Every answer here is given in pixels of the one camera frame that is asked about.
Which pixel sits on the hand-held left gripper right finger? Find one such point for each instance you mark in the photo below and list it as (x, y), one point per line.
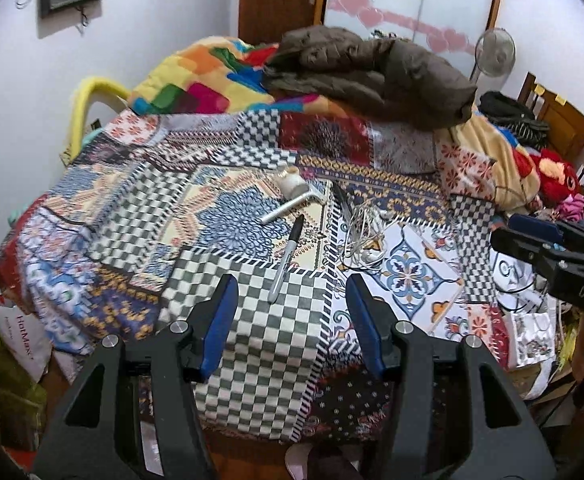
(367, 320)

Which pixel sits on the pink slipper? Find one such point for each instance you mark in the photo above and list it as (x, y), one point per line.
(297, 460)

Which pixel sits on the pink cloth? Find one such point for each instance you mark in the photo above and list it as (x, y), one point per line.
(574, 206)

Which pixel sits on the white plastic bag red print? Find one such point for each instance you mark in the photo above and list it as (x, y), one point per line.
(17, 330)

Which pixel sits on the colourful block fleece blanket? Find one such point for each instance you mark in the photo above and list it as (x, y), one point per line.
(187, 75)

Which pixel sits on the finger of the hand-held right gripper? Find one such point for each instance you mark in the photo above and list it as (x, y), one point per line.
(522, 250)
(537, 225)

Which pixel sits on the teal cloth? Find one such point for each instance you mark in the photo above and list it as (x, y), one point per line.
(89, 136)

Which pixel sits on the thin black tool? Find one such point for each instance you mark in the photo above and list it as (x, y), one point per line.
(342, 205)

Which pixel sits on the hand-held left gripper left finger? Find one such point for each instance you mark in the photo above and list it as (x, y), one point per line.
(219, 320)

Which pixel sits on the standing fan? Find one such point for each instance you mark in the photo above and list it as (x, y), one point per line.
(494, 52)

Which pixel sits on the patterned patchwork bedspread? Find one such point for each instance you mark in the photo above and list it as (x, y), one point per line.
(122, 210)

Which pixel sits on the white printed packet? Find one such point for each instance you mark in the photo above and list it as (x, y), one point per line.
(532, 335)

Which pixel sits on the black bag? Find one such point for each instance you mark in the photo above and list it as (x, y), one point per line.
(507, 107)

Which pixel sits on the red plush toy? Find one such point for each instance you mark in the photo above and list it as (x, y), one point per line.
(552, 175)

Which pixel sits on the beige fleece blanket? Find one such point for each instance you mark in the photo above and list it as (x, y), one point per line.
(492, 145)

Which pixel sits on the brown puffy jacket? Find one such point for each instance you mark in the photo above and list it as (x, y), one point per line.
(372, 75)

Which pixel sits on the black marker pen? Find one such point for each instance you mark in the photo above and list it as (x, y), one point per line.
(287, 257)

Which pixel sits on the brown wooden door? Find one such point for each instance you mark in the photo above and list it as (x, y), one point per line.
(272, 0)

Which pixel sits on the tape roll in plastic wrap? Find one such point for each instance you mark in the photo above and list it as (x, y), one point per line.
(289, 180)

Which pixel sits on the yellow foam tube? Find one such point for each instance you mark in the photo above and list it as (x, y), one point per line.
(94, 85)

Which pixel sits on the wooden chair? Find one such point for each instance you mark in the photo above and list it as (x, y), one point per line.
(572, 125)

